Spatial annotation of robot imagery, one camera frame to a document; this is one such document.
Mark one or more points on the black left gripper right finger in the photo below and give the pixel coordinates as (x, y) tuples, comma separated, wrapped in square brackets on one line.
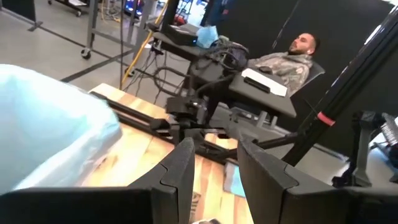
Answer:
[(280, 193)]

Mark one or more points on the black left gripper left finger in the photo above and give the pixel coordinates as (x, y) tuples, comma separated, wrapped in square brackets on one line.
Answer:
[(168, 193)]

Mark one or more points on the light blue bin liner bag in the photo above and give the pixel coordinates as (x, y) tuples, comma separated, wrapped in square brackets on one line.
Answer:
[(46, 124)]

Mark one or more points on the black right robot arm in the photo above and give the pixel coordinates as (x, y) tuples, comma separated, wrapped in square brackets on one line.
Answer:
[(186, 107)]

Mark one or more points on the blue folded plastic bag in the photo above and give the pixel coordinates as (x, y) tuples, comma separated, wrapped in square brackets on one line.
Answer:
[(234, 183)]

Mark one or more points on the light blue crumpled bag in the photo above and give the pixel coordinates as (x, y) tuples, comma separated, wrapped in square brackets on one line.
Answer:
[(206, 35)]

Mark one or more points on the white paper sheet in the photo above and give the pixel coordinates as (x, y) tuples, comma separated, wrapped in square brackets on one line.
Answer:
[(273, 85)]

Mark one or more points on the flat black device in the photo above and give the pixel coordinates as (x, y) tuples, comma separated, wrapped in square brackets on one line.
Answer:
[(256, 84)]

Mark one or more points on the black office chair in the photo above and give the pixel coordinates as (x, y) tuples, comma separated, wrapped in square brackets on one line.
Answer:
[(314, 74)]

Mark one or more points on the black computer mouse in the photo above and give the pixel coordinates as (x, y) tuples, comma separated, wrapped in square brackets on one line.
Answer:
[(265, 70)]

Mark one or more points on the person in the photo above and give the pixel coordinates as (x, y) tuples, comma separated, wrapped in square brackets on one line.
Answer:
[(286, 67)]

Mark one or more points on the black desk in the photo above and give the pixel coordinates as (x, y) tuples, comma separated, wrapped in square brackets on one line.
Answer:
[(177, 49)]

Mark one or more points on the black box with labels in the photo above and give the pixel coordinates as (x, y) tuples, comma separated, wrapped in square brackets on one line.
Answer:
[(180, 35)]

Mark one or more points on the black panel stand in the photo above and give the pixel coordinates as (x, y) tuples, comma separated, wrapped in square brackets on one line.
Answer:
[(18, 7)]

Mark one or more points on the grey metal cart frame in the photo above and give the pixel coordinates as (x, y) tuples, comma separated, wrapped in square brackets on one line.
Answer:
[(92, 18)]

